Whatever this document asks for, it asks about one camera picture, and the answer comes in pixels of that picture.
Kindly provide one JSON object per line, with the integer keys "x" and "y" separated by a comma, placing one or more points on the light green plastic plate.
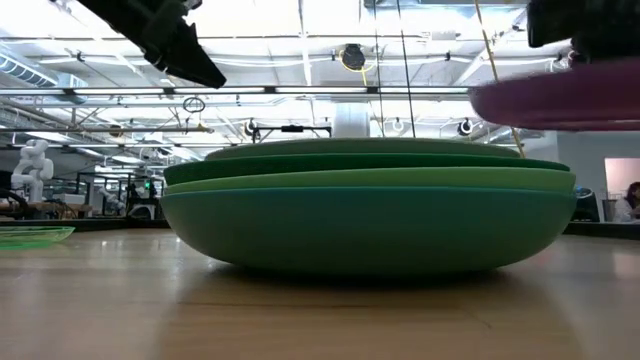
{"x": 370, "y": 178}

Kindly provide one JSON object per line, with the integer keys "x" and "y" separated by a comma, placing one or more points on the pale green plastic plate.
{"x": 360, "y": 146}

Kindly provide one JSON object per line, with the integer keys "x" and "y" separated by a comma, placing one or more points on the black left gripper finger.
{"x": 192, "y": 57}

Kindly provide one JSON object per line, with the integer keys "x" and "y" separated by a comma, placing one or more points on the black background workstation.
{"x": 135, "y": 195}

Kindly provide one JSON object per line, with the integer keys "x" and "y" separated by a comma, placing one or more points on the dark green plastic plate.
{"x": 350, "y": 162}

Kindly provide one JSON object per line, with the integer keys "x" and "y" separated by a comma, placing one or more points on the translucent green plastic plate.
{"x": 30, "y": 235}

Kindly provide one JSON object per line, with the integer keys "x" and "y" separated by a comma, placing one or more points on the purple plastic plate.
{"x": 560, "y": 100}

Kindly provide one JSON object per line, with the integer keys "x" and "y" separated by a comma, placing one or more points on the person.
{"x": 629, "y": 205}

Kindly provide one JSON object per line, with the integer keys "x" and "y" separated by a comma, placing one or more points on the teal plastic plate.
{"x": 370, "y": 230}

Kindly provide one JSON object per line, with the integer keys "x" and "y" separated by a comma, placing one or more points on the black background gantry frame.
{"x": 292, "y": 128}

